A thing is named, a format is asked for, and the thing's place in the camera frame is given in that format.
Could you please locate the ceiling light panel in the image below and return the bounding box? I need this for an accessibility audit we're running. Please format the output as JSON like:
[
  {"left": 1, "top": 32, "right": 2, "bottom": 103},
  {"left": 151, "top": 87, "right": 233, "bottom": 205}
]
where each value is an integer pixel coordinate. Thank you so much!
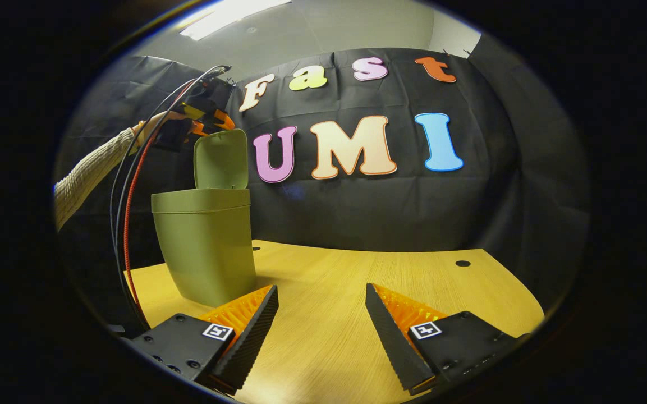
[{"left": 179, "top": 0, "right": 292, "bottom": 41}]

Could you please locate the black backdrop cloth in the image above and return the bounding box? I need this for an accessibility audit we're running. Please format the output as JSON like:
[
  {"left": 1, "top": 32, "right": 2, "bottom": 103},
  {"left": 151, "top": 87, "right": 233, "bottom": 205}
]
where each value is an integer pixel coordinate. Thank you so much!
[{"left": 54, "top": 48, "right": 590, "bottom": 309}]

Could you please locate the green desktop garbage bin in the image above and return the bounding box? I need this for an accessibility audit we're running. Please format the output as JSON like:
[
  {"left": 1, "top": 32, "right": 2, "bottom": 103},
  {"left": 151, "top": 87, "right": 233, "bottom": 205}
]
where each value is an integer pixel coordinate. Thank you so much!
[{"left": 151, "top": 129, "right": 257, "bottom": 308}]

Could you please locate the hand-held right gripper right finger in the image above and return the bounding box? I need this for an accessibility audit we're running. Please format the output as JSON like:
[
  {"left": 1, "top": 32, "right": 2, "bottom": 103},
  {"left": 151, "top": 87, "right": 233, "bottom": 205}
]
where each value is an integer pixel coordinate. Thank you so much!
[{"left": 365, "top": 283, "right": 531, "bottom": 396}]

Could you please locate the black cable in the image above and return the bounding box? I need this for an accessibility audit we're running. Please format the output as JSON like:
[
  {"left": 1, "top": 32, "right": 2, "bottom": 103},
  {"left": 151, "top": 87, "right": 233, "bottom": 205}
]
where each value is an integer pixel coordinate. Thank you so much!
[{"left": 109, "top": 65, "right": 231, "bottom": 333}]

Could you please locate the wooden desktop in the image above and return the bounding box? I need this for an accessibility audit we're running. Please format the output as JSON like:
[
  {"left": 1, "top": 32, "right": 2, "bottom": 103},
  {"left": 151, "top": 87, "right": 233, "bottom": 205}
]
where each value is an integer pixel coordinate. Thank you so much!
[{"left": 124, "top": 240, "right": 545, "bottom": 404}]

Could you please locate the red cable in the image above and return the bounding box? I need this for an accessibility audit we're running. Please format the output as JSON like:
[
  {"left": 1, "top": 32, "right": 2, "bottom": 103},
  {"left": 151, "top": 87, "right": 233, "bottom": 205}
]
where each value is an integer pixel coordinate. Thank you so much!
[{"left": 123, "top": 79, "right": 200, "bottom": 322}]

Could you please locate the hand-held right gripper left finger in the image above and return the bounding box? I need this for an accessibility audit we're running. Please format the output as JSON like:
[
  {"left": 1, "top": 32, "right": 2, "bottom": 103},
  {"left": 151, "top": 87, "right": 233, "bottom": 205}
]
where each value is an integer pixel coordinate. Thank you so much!
[{"left": 131, "top": 285, "right": 279, "bottom": 396}]

